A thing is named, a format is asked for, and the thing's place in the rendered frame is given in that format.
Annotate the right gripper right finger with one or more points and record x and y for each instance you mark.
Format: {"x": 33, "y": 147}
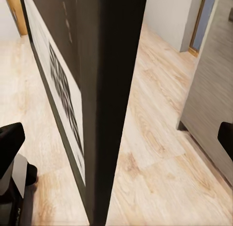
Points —
{"x": 225, "y": 137}

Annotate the dishwasher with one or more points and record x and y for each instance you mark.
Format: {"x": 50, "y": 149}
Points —
{"x": 210, "y": 98}

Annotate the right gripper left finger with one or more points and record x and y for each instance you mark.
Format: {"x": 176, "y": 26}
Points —
{"x": 11, "y": 139}

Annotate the poster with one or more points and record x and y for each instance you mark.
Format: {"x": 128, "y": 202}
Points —
{"x": 85, "y": 51}

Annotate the fixed window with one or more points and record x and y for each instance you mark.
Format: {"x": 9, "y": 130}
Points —
{"x": 206, "y": 7}

